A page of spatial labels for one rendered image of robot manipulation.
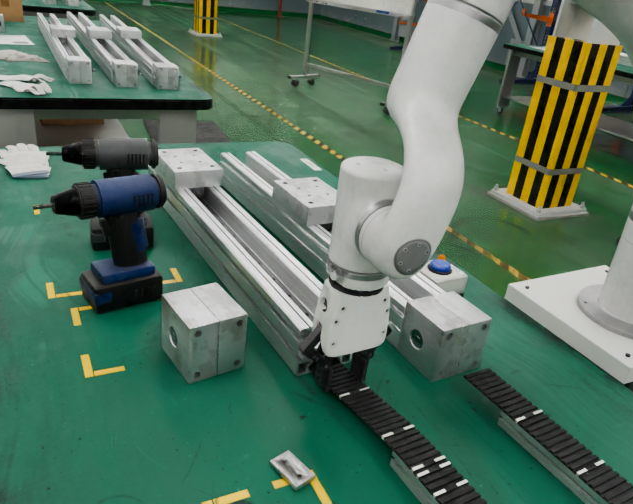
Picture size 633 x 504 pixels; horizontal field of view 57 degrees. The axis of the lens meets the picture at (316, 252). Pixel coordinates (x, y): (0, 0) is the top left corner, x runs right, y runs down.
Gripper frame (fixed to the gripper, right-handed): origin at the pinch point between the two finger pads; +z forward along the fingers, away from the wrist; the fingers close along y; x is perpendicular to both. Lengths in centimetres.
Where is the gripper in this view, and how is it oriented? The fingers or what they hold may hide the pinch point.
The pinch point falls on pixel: (341, 371)
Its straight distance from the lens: 87.2
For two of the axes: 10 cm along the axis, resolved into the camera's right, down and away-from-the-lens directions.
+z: -1.1, 8.9, 4.4
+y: 8.6, -1.3, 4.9
